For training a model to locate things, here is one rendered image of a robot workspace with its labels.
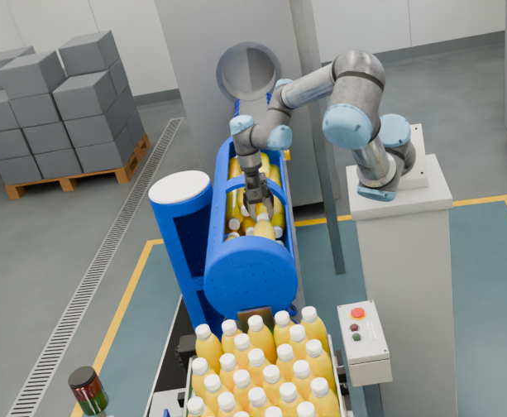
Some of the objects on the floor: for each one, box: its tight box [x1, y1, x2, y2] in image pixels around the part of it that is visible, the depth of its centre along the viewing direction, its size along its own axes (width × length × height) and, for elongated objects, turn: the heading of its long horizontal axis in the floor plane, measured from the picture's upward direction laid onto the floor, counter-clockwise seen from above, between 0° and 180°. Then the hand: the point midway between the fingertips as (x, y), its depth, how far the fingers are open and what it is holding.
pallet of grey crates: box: [0, 30, 151, 199], centre depth 539 cm, size 120×80×119 cm
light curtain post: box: [289, 0, 346, 275], centre depth 306 cm, size 6×6×170 cm
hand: (263, 219), depth 191 cm, fingers closed on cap, 4 cm apart
